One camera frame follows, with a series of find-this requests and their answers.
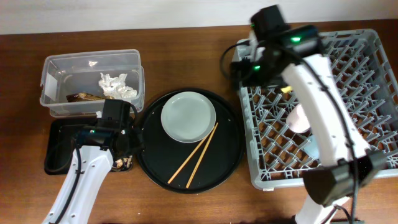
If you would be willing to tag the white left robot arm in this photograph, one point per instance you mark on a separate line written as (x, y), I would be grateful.
(95, 153)

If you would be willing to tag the yellow bowl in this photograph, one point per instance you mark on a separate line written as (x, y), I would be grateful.
(286, 89)

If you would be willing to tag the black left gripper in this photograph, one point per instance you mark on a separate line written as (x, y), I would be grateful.
(137, 140)

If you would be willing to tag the round black tray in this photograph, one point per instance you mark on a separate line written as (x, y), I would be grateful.
(162, 155)

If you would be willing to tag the pink cup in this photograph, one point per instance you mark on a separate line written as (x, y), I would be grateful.
(297, 120)

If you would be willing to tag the brown snack wrapper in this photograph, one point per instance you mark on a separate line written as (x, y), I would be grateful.
(77, 97)

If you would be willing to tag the grey plate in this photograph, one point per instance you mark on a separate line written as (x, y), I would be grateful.
(188, 117)

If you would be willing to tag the black rectangular tray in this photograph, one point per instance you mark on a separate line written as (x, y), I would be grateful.
(59, 149)

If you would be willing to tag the food scraps pile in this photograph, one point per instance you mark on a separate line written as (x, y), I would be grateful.
(124, 164)

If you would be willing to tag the wooden chopstick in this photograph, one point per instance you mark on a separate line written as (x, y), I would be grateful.
(187, 159)
(201, 156)

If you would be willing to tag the crumpled white tissue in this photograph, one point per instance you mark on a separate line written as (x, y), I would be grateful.
(116, 87)

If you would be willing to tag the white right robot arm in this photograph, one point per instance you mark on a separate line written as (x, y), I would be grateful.
(282, 56)

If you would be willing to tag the grey dishwasher rack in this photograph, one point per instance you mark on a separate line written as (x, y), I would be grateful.
(368, 88)

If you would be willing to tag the clear plastic waste bin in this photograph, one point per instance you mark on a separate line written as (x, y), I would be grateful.
(68, 74)

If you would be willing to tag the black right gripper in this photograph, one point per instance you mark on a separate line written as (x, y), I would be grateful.
(250, 78)

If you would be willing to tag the blue cup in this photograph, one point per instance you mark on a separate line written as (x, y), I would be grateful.
(311, 149)

